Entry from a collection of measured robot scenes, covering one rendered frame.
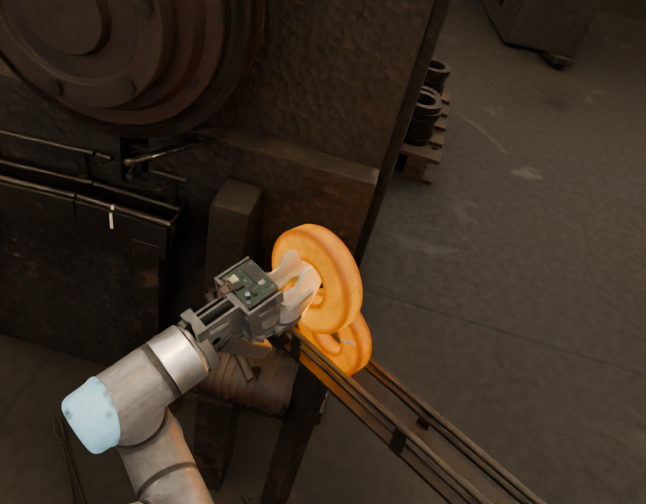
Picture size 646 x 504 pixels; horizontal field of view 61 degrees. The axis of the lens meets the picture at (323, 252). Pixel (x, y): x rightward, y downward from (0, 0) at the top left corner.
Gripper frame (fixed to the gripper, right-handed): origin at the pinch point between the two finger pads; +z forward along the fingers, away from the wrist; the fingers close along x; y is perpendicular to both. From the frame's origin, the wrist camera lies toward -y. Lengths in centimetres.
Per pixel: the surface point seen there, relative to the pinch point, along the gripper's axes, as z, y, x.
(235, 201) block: 5.0, -13.1, 28.8
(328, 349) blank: 1.9, -24.9, -0.9
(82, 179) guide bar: -13, -19, 59
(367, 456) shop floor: 14, -98, -6
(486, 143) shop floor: 203, -149, 83
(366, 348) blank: 4.6, -19.0, -7.1
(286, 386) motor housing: -4.4, -39.6, 3.9
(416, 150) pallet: 138, -117, 84
